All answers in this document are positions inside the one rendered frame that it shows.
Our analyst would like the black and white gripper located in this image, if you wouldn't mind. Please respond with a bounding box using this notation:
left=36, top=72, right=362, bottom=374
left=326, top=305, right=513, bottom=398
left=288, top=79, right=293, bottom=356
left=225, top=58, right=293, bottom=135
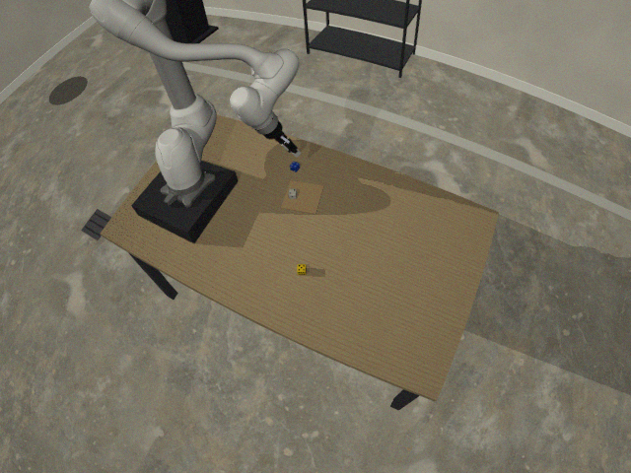
left=263, top=121, right=301, bottom=158

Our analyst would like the tan square mat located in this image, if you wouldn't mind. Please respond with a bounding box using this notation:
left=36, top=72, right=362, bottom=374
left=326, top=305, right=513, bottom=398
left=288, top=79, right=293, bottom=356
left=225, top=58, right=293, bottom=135
left=281, top=180, right=324, bottom=214

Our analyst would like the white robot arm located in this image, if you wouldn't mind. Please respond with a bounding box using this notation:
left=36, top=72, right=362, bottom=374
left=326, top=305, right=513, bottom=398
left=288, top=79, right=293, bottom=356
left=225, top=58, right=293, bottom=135
left=89, top=0, right=300, bottom=207

